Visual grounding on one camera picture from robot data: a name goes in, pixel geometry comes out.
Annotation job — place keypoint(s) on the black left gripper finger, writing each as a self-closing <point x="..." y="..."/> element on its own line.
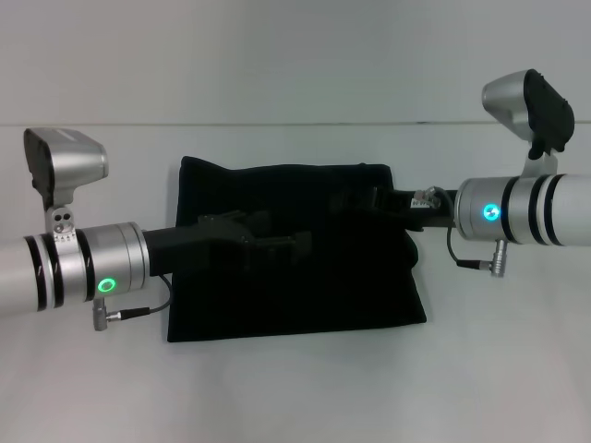
<point x="286" y="244"/>
<point x="256" y="223"/>

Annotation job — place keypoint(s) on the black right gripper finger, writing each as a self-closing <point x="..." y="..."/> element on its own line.
<point x="360" y="198"/>

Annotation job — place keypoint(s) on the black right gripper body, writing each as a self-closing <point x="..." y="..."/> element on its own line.
<point x="429" y="214"/>

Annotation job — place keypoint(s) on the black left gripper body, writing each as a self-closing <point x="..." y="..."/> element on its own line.
<point x="194" y="242"/>

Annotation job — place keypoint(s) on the black t-shirt with FREE print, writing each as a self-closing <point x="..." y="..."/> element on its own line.
<point x="323" y="300"/>

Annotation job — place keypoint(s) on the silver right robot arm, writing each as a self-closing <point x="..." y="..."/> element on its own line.
<point x="508" y="212"/>

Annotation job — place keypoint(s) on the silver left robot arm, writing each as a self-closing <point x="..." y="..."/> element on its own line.
<point x="83" y="267"/>

